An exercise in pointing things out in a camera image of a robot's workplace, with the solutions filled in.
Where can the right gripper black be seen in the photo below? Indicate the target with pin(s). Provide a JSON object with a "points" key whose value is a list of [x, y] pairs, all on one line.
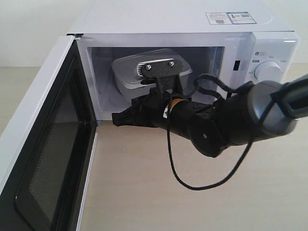
{"points": [[145, 111]]}

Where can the white microwave door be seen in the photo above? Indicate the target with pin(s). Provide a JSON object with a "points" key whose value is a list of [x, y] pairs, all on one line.
{"points": [[45, 150]]}

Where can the white microwave oven body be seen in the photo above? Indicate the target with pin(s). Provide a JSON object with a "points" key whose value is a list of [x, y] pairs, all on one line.
{"points": [[111, 29]]}

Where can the warning label sticker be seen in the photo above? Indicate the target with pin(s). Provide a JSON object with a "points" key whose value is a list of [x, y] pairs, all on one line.
{"points": [[230, 18]]}

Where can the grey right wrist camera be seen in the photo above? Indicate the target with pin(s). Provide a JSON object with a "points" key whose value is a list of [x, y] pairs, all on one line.
{"points": [[159, 68]]}

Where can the upper white power knob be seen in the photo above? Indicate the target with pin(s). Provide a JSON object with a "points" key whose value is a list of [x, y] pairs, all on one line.
{"points": [[268, 70]]}

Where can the white plastic lidded container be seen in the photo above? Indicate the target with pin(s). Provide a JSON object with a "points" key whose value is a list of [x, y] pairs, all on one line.
{"points": [[127, 75]]}

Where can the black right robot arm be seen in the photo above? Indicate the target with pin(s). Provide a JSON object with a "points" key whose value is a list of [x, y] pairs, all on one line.
{"points": [[260, 111]]}

